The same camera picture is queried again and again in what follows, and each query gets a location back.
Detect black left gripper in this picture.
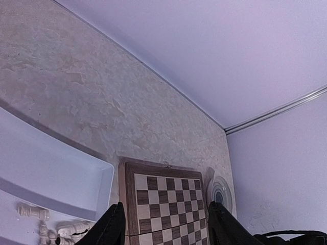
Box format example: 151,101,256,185
207,201,326,245

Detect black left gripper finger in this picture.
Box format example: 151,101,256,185
80,202,126,245

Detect white plastic divided tray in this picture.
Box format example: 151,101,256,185
1,110,114,244

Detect light chess pieces pile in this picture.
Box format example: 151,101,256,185
38,222,95,244

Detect wooden chess board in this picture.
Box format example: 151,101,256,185
119,160,209,244

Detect lone white chess piece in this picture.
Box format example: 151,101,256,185
17,204,50,222

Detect blue spiral ceramic plate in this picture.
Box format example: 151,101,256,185
204,167,233,213

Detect right aluminium frame post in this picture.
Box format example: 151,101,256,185
224,85,326,135

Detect rear aluminium frame rail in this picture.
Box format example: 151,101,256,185
53,1,226,134

